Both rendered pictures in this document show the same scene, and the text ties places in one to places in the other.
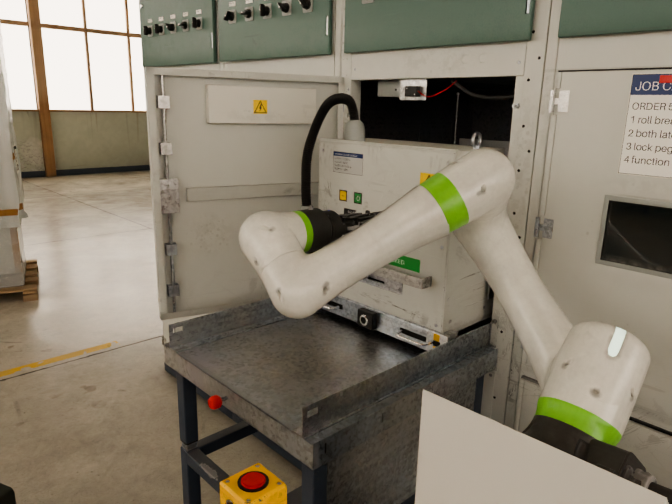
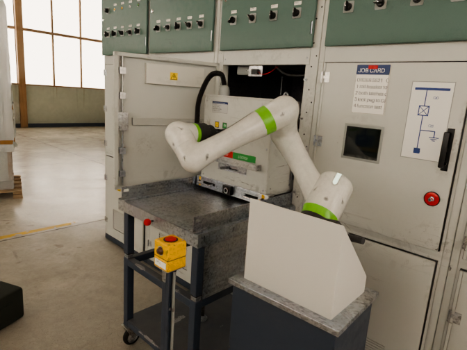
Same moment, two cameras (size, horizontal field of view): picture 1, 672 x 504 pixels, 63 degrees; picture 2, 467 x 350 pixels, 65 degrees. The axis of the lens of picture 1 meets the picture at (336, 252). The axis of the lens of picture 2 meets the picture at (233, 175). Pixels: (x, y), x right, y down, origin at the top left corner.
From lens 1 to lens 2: 0.45 m
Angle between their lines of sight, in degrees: 4
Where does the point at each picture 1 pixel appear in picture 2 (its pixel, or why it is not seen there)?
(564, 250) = (326, 151)
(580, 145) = (334, 98)
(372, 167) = (232, 109)
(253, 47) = (169, 46)
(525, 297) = (303, 167)
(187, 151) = (133, 98)
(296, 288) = (192, 155)
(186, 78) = (135, 58)
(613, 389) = (333, 197)
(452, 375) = not seen: hidden behind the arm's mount
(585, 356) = (323, 184)
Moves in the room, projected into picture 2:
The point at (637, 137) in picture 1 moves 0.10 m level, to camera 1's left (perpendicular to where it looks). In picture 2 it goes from (359, 94) to (337, 93)
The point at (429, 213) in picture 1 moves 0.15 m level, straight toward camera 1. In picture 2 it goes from (257, 123) to (255, 126)
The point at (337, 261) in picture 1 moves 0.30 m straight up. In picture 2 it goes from (212, 144) to (217, 64)
